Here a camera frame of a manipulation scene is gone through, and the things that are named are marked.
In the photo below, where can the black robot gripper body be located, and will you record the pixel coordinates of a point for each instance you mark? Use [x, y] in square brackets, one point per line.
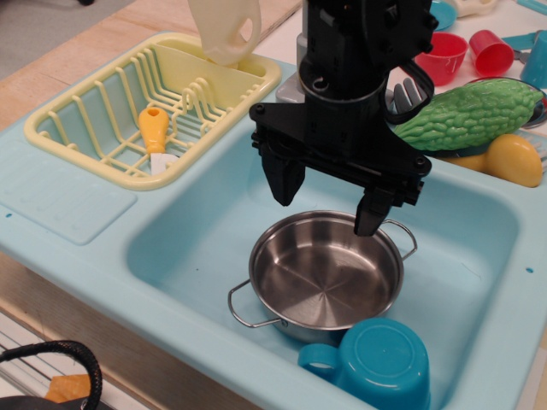
[347, 140]

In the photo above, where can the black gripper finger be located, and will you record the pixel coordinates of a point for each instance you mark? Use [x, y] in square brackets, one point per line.
[372, 210]
[284, 176]

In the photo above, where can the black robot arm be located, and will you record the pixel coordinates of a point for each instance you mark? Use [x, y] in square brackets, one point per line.
[352, 47]

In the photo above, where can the stainless steel pot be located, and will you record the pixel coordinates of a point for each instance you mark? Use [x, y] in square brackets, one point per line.
[315, 278]

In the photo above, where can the pale yellow drying rack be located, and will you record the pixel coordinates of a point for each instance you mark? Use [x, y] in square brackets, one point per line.
[94, 124]

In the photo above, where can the grey toy faucet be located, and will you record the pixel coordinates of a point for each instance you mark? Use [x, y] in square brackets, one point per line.
[404, 98]

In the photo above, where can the red plastic bowl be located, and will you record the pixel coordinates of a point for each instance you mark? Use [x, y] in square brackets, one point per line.
[444, 60]

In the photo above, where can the green toy bitter gourd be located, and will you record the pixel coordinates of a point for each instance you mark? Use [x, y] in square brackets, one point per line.
[471, 115]

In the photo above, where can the yellow toy squash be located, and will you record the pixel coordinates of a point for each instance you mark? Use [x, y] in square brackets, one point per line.
[511, 157]

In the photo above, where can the blue plastic mug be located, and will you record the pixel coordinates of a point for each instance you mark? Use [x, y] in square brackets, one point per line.
[379, 361]

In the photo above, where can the red plastic cup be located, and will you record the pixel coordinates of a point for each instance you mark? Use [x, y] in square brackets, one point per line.
[492, 57]

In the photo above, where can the cream plastic jug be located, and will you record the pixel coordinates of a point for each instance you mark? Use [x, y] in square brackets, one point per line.
[229, 30]

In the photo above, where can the cream plastic toy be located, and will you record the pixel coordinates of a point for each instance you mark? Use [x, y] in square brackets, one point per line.
[466, 8]

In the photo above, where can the blue plastic cup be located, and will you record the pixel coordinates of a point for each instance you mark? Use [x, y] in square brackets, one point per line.
[534, 71]

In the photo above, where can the yellow handled toy spatula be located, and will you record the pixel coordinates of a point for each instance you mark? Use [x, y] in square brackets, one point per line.
[153, 124]

